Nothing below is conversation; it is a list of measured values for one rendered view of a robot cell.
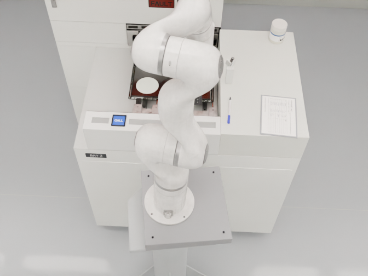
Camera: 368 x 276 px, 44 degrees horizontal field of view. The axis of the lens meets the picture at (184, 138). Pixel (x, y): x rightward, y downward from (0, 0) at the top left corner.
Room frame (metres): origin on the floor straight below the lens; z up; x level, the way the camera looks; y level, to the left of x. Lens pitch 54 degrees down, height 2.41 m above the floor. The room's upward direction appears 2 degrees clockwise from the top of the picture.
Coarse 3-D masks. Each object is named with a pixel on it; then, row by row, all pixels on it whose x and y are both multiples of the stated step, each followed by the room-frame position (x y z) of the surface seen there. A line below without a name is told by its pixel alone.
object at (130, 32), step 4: (128, 32) 1.71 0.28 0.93; (132, 32) 1.70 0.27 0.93; (136, 32) 1.70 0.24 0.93; (216, 32) 1.71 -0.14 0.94; (128, 36) 1.71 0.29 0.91; (132, 36) 1.70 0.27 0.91; (216, 36) 1.70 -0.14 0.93; (128, 40) 1.71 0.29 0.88; (132, 40) 1.70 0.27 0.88; (216, 40) 1.71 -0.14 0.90; (128, 44) 1.71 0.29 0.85; (216, 44) 1.70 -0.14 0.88
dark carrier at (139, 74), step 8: (136, 72) 1.47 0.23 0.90; (144, 72) 1.47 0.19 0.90; (136, 80) 1.42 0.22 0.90; (160, 80) 1.42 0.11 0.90; (168, 80) 1.43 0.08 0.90; (136, 88) 1.37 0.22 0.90; (160, 88) 1.38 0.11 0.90; (144, 96) 1.33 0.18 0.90; (152, 96) 1.33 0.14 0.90; (208, 96) 1.34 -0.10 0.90
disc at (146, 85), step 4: (140, 80) 1.42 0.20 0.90; (144, 80) 1.42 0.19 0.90; (148, 80) 1.42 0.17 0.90; (152, 80) 1.42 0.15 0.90; (156, 80) 1.42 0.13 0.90; (136, 84) 1.40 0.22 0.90; (140, 84) 1.40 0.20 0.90; (144, 84) 1.40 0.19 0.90; (148, 84) 1.40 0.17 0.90; (152, 84) 1.40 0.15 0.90; (156, 84) 1.40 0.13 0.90; (140, 88) 1.37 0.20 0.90; (144, 88) 1.38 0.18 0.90; (148, 88) 1.38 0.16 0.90; (152, 88) 1.38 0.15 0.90; (156, 88) 1.38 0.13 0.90; (144, 92) 1.35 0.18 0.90; (148, 92) 1.35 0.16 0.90; (152, 92) 1.35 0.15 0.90
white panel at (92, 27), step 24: (48, 0) 1.72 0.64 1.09; (72, 0) 1.72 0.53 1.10; (96, 0) 1.72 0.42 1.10; (120, 0) 1.72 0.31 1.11; (144, 0) 1.72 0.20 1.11; (216, 0) 1.71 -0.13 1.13; (72, 24) 1.72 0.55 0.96; (96, 24) 1.72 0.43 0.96; (120, 24) 1.72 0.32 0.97; (144, 24) 1.72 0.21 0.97; (216, 24) 1.71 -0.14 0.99
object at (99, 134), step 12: (84, 120) 1.14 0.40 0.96; (96, 120) 1.14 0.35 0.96; (108, 120) 1.14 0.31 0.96; (132, 120) 1.15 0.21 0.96; (144, 120) 1.15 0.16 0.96; (156, 120) 1.15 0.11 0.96; (204, 120) 1.16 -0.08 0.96; (216, 120) 1.16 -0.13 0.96; (84, 132) 1.09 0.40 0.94; (96, 132) 1.09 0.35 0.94; (108, 132) 1.09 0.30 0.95; (120, 132) 1.09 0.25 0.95; (132, 132) 1.09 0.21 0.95; (204, 132) 1.10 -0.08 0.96; (216, 132) 1.10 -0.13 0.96; (96, 144) 1.09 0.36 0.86; (108, 144) 1.09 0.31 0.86; (120, 144) 1.09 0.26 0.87; (132, 144) 1.09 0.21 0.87; (216, 144) 1.09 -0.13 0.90
